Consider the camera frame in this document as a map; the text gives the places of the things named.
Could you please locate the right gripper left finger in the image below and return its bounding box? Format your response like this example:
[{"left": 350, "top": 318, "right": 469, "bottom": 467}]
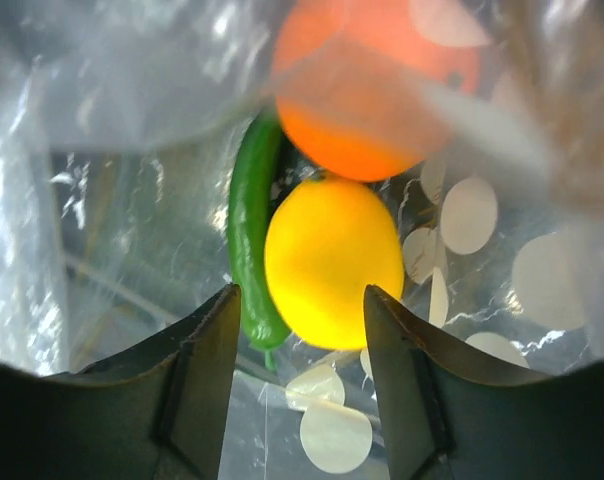
[{"left": 0, "top": 285, "right": 241, "bottom": 479}]

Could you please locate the green fake cucumber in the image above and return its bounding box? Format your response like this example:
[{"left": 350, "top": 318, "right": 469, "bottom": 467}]
[{"left": 226, "top": 115, "right": 291, "bottom": 371}]

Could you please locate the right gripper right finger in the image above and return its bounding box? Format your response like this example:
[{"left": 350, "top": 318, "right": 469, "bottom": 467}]
[{"left": 364, "top": 286, "right": 604, "bottom": 479}]

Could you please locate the clear polka dot zip bag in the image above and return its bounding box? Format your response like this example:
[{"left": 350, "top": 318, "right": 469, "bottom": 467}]
[{"left": 0, "top": 1, "right": 604, "bottom": 479}]

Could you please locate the fake orange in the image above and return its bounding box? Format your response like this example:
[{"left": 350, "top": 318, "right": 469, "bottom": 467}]
[{"left": 271, "top": 1, "right": 490, "bottom": 181}]

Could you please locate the yellow fake lemon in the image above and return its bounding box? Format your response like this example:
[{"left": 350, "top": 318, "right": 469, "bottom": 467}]
[{"left": 265, "top": 177, "right": 404, "bottom": 350}]

